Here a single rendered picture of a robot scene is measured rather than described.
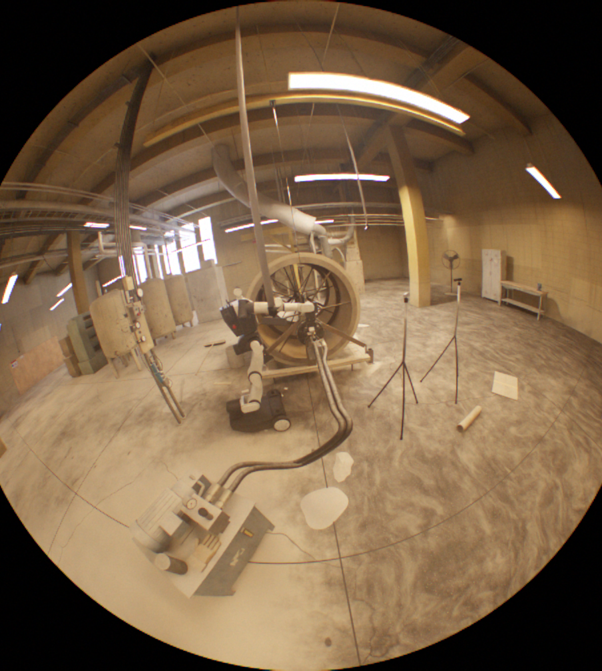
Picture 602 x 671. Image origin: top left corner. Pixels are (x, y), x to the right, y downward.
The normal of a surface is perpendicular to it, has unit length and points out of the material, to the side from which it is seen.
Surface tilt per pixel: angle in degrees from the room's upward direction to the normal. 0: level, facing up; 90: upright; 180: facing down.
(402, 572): 0
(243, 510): 0
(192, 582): 0
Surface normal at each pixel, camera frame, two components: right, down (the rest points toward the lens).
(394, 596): -0.15, -0.92
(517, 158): -0.99, 0.16
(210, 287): 0.07, 0.35
